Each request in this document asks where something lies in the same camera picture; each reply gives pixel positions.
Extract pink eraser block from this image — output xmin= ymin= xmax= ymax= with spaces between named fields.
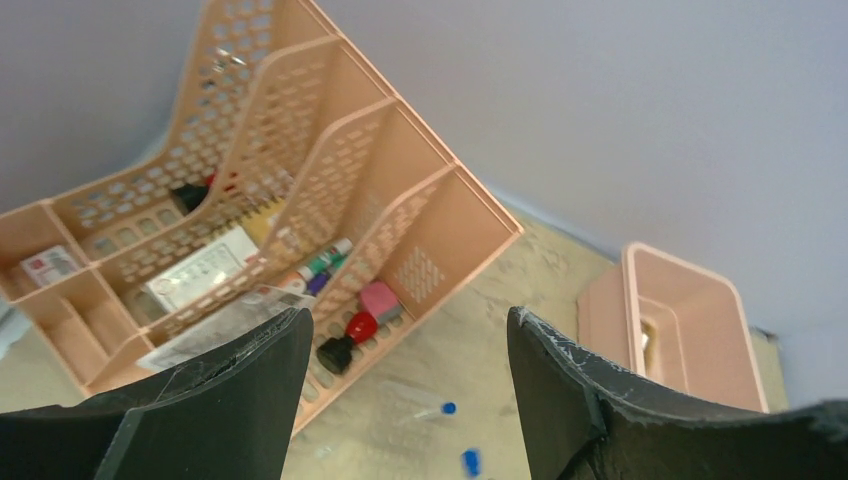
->
xmin=359 ymin=281 xmax=403 ymax=325

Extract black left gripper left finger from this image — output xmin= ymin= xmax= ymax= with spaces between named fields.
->
xmin=1 ymin=308 xmax=314 ymax=479

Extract clear plastic ruler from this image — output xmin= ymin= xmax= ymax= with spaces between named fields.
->
xmin=135 ymin=285 xmax=316 ymax=372

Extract white boxed item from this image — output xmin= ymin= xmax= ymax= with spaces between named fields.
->
xmin=143 ymin=227 xmax=259 ymax=313

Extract small white red box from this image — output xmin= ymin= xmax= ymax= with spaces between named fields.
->
xmin=19 ymin=245 xmax=80 ymax=287

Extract orange perforated file organizer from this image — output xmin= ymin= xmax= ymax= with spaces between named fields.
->
xmin=1 ymin=1 xmax=522 ymax=430

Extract brown bristle tube brush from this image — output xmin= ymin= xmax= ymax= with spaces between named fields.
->
xmin=640 ymin=322 xmax=658 ymax=368

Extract red black stamp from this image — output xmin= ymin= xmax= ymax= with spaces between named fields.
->
xmin=316 ymin=311 xmax=380 ymax=376

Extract pink plastic bin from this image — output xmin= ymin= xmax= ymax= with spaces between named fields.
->
xmin=577 ymin=242 xmax=769 ymax=413

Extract black red item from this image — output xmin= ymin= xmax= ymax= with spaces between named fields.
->
xmin=169 ymin=170 xmax=239 ymax=215

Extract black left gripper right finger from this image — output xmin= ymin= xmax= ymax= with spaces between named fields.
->
xmin=507 ymin=306 xmax=847 ymax=479

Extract blue capped tube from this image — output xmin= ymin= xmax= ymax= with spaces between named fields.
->
xmin=380 ymin=381 xmax=458 ymax=425
xmin=460 ymin=448 xmax=482 ymax=479

